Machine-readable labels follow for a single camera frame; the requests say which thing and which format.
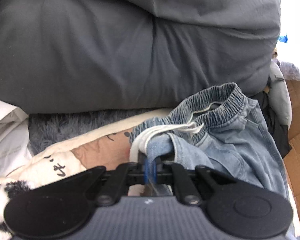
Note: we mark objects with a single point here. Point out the cream bear print bed sheet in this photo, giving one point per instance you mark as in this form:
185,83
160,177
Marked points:
65,155

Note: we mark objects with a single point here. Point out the black white fuzzy blanket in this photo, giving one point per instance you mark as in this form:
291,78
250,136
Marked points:
0,205

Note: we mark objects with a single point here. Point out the light blue jeans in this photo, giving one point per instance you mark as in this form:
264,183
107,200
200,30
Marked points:
227,140

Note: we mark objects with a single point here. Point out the grey fluffy blanket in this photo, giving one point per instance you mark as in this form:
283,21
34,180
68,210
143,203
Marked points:
65,127

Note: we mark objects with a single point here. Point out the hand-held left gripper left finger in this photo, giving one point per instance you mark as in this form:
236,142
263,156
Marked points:
146,170

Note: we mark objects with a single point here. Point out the grey neck pillow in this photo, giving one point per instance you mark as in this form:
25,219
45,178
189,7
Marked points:
280,92

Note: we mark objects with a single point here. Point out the white cloth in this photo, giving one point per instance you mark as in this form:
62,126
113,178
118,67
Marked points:
7,135

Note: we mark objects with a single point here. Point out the black garment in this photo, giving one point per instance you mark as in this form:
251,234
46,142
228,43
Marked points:
277,135

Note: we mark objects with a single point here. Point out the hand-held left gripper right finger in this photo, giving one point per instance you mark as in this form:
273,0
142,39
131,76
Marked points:
154,172

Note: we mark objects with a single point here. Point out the dark grey duvet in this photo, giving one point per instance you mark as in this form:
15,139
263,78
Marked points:
115,42

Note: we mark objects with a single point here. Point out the white plastic bag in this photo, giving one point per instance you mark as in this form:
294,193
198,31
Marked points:
292,70

